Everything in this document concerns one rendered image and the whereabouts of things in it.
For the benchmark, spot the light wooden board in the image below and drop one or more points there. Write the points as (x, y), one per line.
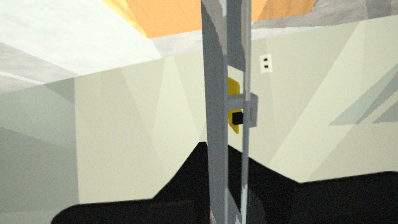
(157, 18)

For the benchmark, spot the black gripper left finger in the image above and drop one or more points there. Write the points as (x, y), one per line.
(184, 199)

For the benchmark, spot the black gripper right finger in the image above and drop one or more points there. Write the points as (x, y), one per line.
(275, 199)

